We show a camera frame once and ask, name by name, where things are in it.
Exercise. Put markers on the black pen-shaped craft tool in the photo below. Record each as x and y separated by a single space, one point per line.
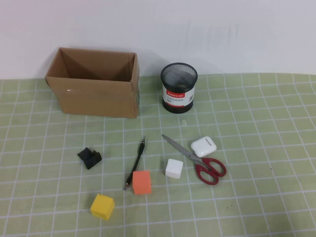
141 148

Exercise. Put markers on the black mesh pen holder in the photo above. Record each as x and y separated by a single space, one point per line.
177 108

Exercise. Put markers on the white cube block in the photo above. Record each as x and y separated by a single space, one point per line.
174 169

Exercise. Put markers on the white earbuds case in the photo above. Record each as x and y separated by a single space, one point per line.
203 147

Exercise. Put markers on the orange cube block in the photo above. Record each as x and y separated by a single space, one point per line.
142 182

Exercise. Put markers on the brown cardboard box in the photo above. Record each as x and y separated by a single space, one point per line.
93 98

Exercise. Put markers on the yellow cube block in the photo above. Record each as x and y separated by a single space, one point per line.
101 207

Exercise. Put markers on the green checked tablecloth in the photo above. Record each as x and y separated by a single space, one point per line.
247 197

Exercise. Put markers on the black plastic bracket part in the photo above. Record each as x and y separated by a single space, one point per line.
89 160

